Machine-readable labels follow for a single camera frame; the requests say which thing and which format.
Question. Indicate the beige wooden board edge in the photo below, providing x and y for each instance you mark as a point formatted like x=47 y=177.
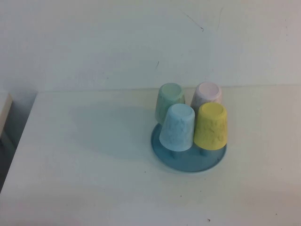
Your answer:
x=4 y=110

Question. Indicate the blue round cup stand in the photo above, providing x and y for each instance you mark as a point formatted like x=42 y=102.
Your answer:
x=190 y=162

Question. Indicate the mint green plastic cup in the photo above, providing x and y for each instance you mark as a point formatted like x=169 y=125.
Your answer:
x=164 y=99

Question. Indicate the pale pink plastic cup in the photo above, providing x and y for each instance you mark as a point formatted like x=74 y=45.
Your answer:
x=207 y=94

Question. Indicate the light blue plastic cup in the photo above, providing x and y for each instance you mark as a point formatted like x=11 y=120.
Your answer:
x=176 y=131

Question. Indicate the yellow plastic cup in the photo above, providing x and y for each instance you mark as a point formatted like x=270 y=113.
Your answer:
x=210 y=128

